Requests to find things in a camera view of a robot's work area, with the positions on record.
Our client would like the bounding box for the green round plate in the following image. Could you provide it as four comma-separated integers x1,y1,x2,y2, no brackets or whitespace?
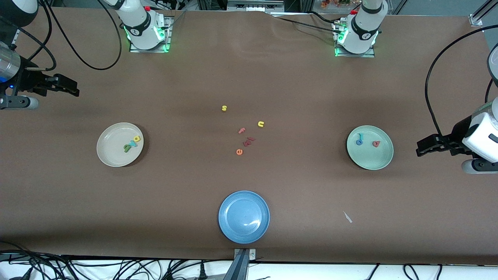
346,125,394,171

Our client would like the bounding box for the beige round plate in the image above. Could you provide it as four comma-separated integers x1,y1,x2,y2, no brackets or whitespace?
96,122,144,168

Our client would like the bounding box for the brown table cover sheet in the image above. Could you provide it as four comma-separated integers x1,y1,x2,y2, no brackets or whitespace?
0,7,498,266

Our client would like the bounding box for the blue round plate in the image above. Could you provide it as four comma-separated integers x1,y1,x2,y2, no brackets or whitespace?
218,190,270,245

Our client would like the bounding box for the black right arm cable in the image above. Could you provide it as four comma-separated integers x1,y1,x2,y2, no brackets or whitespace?
0,0,122,71

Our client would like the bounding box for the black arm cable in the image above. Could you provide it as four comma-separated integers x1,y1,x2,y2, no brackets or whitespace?
0,0,122,71
424,25,498,137

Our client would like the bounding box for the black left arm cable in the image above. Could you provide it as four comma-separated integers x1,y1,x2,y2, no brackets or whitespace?
424,25,498,137

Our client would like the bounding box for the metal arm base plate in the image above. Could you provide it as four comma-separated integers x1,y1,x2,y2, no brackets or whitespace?
130,17,172,53
334,21,376,58

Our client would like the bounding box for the aluminium corner bracket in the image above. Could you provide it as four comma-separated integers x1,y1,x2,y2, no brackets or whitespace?
469,2,491,27

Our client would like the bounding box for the black floor cable tangle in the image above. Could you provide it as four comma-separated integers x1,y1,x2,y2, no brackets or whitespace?
0,241,234,280

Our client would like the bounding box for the black base power cable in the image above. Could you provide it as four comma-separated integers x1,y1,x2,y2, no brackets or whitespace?
268,12,343,33

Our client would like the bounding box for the aluminium frame bar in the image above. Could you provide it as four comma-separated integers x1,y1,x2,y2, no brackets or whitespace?
227,0,285,12

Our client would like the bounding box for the grey metal camera post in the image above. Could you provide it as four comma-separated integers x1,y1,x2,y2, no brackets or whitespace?
233,248,257,280

